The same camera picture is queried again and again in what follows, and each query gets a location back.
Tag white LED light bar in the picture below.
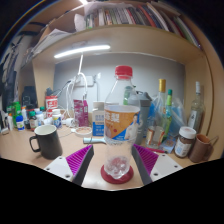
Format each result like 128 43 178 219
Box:
53 44 111 59

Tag clear red-capped drink bottle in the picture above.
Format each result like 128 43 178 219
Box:
103 65 142 180

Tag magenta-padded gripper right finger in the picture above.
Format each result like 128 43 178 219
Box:
132 143 183 186

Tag brown mug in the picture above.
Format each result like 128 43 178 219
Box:
189 133 219 164

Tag blue and white carton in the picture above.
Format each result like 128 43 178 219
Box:
91 101 108 137

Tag clear glass bottle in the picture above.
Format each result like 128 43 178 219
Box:
187 81 205 133

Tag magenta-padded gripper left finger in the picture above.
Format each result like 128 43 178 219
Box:
43 144 95 187

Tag black mug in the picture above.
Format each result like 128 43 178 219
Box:
29 124 64 160

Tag flat round red coaster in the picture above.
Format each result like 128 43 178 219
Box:
100 164 135 185

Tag yellow-capped glass bottle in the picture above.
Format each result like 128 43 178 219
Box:
146 78 168 148

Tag white-lidded brown jar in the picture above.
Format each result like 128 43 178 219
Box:
173 126 198 159

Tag small round white container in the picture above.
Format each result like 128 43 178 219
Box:
74 126 93 137

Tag hanging dark clothes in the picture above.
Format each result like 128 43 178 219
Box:
0 39 24 111

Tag green bottle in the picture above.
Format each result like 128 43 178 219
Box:
123 85 134 106

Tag magenta carton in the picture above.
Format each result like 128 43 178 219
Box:
73 99 90 128

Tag green-capped bottle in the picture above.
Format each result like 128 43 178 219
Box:
163 88 175 134

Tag white wall socket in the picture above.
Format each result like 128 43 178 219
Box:
71 75 95 88

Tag wooden shelf unit with books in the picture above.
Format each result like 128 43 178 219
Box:
19 0 224 134

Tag red and white canister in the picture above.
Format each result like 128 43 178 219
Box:
44 95 59 113

